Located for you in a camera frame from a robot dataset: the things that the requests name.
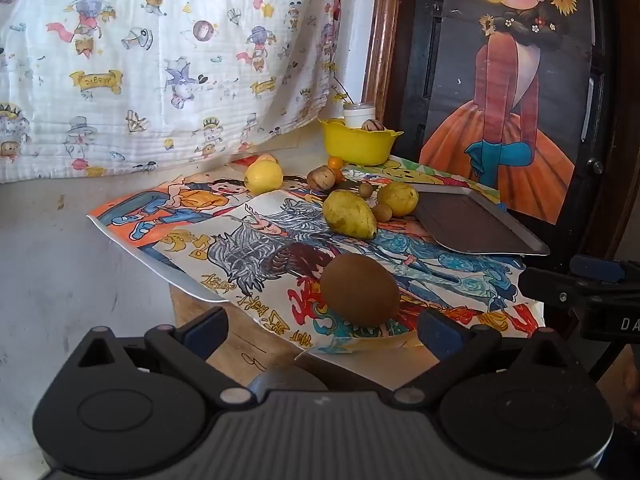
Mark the small orange kumquat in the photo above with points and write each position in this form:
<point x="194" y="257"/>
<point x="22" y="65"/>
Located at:
<point x="335" y="162"/>

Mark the wall poster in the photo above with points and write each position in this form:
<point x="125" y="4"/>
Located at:
<point x="500" y="110"/>

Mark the yellow-green mango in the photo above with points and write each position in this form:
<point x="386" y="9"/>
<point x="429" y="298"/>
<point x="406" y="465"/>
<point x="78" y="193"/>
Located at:
<point x="347" y="215"/>

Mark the colourful cartoon poster mat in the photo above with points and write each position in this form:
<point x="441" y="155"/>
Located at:
<point x="250" y="255"/>

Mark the yellow flower sprig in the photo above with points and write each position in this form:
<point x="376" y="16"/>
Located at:
<point x="342" y="94"/>

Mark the metal tray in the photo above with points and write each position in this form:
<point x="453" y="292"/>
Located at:
<point x="470" y="227"/>

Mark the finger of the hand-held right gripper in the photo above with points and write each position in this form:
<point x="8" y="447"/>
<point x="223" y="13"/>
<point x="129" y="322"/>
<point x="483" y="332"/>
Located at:
<point x="597" y="267"/>
<point x="550" y="287"/>

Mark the striped pepino melon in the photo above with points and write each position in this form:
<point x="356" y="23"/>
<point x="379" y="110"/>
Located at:
<point x="321" y="178"/>
<point x="372" y="126"/>

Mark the white printed blanket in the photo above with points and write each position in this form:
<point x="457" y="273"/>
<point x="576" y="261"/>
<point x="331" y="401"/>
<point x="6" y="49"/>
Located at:
<point x="150" y="60"/>

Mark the yellow scalloped bowl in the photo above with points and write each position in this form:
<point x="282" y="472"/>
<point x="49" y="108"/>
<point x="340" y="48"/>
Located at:
<point x="357" y="150"/>

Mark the brown wooden door frame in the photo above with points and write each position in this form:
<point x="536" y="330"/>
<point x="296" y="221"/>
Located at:
<point x="382" y="35"/>

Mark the yellow pear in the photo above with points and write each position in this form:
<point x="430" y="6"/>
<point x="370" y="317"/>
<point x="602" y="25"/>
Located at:
<point x="398" y="198"/>

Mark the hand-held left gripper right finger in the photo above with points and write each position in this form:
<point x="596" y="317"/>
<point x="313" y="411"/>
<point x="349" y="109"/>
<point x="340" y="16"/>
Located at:
<point x="440" y="335"/>

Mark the brown kiwi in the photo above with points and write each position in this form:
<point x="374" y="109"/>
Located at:
<point x="360" y="290"/>

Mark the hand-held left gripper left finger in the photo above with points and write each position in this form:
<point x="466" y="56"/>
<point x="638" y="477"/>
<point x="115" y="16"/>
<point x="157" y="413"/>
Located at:
<point x="207" y="332"/>

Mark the white jar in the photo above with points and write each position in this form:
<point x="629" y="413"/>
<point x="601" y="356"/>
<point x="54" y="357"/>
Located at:
<point x="357" y="117"/>

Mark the yellow lemon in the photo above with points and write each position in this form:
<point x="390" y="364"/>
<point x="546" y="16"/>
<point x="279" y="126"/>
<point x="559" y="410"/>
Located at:
<point x="263" y="178"/>

